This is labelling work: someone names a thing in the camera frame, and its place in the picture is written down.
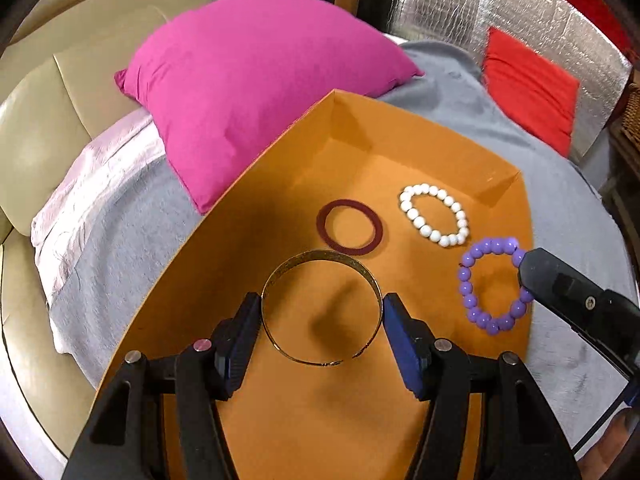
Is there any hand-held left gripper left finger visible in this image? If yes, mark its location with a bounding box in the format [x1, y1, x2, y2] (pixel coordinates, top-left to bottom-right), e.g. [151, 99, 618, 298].
[60, 292, 263, 480]

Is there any white bead bracelet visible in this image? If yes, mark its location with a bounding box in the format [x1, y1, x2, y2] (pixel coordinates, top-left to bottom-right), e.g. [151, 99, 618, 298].
[398, 184, 471, 248]

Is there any purple bead bracelet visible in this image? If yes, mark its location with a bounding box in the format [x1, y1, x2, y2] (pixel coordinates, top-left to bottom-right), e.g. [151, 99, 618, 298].
[457, 237, 535, 337]

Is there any maroon ring bangle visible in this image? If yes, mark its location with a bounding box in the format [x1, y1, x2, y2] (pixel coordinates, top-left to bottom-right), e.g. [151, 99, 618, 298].
[316, 199, 383, 255]

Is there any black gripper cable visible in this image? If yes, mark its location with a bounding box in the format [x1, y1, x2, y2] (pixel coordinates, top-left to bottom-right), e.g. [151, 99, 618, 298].
[571, 370, 640, 456]

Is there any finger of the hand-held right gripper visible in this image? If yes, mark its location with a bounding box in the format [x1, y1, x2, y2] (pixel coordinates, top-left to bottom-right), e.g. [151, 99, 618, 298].
[517, 247, 640, 382]

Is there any magenta pillow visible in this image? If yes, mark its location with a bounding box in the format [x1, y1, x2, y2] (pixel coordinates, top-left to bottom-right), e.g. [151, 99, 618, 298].
[114, 0, 425, 215]

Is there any grey blanket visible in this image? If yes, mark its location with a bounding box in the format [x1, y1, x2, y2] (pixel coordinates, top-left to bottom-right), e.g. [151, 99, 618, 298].
[47, 40, 640, 441]

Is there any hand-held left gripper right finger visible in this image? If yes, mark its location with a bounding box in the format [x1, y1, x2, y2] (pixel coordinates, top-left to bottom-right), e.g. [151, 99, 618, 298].
[382, 292, 583, 480]

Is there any beige leather sofa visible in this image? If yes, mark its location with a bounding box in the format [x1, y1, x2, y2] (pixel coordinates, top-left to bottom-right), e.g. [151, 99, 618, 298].
[0, 0, 256, 461]

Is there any pale lilac sheet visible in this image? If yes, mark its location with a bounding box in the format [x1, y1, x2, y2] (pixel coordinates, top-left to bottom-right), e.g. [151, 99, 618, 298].
[31, 110, 168, 356]

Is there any red pillow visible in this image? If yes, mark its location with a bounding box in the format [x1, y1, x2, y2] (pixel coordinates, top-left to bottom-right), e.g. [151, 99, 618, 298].
[481, 27, 581, 158]

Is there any silver foil insulation panel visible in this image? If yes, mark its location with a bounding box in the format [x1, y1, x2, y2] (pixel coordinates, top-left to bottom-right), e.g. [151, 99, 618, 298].
[390, 0, 633, 161]

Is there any orange cardboard tray box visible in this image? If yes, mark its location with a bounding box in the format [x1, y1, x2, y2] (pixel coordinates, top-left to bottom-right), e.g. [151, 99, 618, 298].
[92, 89, 536, 480]

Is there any brown wicker furniture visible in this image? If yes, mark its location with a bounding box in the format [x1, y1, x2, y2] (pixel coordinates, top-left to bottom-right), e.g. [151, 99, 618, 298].
[597, 80, 640, 241]

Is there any gold metal bangle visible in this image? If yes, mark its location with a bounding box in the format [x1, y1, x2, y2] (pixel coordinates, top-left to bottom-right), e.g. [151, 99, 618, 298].
[261, 249, 385, 366]

